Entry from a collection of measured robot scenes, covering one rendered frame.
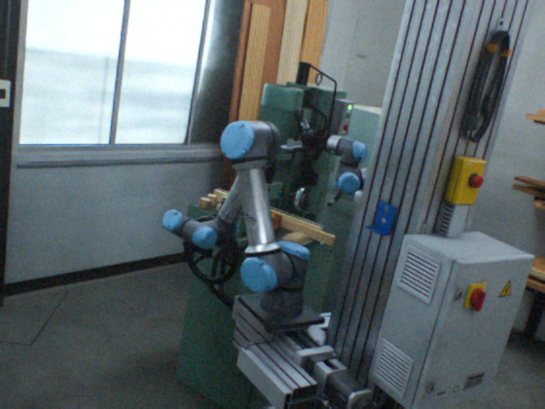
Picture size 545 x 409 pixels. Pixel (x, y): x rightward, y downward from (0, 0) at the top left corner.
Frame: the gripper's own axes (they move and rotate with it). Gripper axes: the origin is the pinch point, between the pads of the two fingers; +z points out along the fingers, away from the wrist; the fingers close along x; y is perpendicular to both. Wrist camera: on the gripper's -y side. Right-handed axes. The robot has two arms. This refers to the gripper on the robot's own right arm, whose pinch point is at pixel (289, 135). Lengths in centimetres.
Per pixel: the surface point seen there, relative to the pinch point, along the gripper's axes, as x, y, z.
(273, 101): -7.8, 9.1, 10.9
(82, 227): 47, -84, 146
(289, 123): -6.9, -0.3, 4.7
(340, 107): -35.5, -13.6, -2.1
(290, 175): 0.5, -26.8, 5.8
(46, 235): 66, -70, 149
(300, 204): 7.1, -37.1, -1.3
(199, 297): 61, -58, 27
